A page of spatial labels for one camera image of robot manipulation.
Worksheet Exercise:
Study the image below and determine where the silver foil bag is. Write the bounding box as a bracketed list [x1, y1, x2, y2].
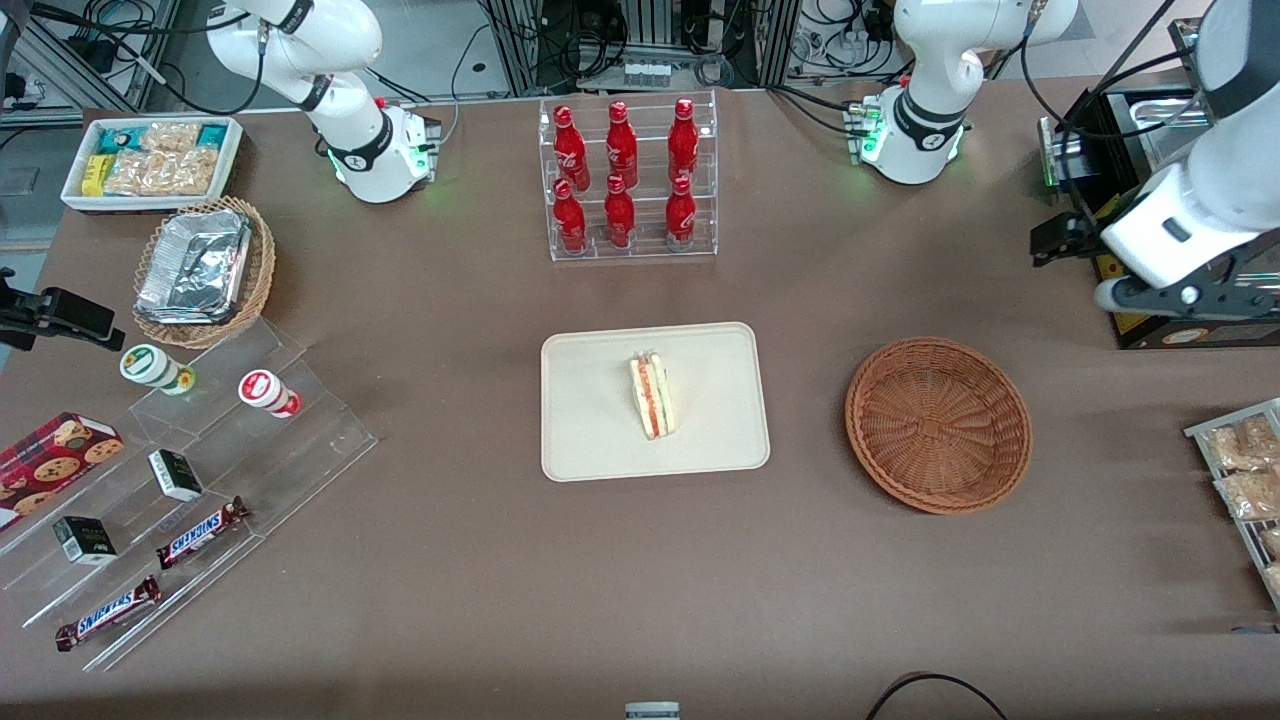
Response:
[135, 208, 253, 327]

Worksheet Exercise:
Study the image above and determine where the white rectangular snack bin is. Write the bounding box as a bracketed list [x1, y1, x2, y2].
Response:
[60, 116, 245, 214]

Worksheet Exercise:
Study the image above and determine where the clear bag of crackers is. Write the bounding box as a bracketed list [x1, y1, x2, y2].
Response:
[139, 121, 202, 155]
[103, 148, 220, 198]

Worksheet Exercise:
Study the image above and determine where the steel food pan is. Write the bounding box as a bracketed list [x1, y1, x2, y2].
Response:
[1129, 97, 1217, 177]

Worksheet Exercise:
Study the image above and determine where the beige plastic tray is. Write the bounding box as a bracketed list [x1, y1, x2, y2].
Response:
[540, 321, 772, 484]

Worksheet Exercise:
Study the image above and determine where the small black carton box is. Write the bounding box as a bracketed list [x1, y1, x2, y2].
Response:
[147, 448, 205, 504]
[52, 515, 119, 568]

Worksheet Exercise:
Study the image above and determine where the black cable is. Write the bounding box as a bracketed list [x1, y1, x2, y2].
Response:
[864, 671, 1012, 720]

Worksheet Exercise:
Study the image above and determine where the light wicker basket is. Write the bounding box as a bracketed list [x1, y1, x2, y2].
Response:
[132, 195, 277, 352]

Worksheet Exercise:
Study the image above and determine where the red cola bottle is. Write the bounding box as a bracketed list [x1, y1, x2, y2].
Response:
[664, 174, 698, 252]
[603, 173, 637, 250]
[552, 178, 589, 254]
[552, 104, 592, 193]
[604, 99, 640, 190]
[667, 96, 700, 187]

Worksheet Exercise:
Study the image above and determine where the black food warmer machine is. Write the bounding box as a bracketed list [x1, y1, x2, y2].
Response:
[1086, 14, 1280, 352]

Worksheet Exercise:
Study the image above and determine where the silver control box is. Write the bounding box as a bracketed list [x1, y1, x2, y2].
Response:
[1036, 114, 1087, 190]

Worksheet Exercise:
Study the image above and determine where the aluminium frame structure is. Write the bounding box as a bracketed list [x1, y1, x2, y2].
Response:
[0, 0, 187, 127]

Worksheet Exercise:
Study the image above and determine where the red tartan cookie box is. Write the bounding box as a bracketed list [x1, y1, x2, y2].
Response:
[0, 411, 127, 532]

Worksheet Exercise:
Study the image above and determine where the metal equipment rack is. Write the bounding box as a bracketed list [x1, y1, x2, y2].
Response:
[484, 0, 802, 97]

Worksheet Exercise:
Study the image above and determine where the Snickers chocolate bar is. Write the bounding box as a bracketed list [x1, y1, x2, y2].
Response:
[54, 574, 164, 654]
[156, 496, 252, 572]

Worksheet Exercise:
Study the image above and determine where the triangle sandwich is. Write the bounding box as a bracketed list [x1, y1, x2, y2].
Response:
[628, 349, 678, 442]

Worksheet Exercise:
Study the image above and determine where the clear acrylic stepped stand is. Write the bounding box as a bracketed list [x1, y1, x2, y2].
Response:
[0, 318, 380, 674]

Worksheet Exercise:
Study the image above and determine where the brown wicker basket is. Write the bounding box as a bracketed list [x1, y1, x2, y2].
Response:
[844, 336, 1033, 517]

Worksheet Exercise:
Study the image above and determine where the clear acrylic bottle rack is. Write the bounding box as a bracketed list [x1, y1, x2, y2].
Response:
[538, 90, 720, 264]

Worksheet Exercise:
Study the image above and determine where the red strawberry yogurt cup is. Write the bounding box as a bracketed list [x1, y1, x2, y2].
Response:
[237, 368, 302, 420]

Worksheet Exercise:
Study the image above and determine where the green sunflower yogurt cup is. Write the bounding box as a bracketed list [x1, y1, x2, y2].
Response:
[119, 342, 197, 398]

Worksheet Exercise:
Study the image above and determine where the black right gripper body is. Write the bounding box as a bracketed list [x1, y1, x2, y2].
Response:
[0, 267, 47, 352]

